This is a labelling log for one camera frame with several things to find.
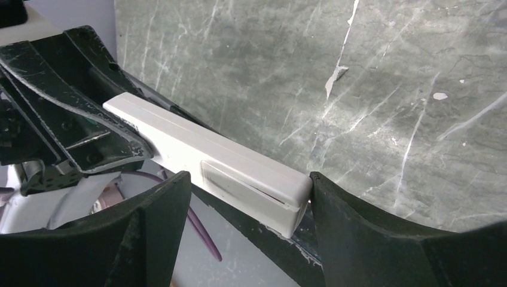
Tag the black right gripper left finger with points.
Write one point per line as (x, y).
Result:
(133, 243)

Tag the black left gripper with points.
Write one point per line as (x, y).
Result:
(53, 112)

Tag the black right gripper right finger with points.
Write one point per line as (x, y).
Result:
(362, 245)

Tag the white air conditioner remote control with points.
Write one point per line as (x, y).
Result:
(179, 144)

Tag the white battery cover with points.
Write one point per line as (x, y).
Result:
(238, 193)

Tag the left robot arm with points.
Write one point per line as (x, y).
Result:
(40, 196)

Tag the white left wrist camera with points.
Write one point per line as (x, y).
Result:
(20, 22)

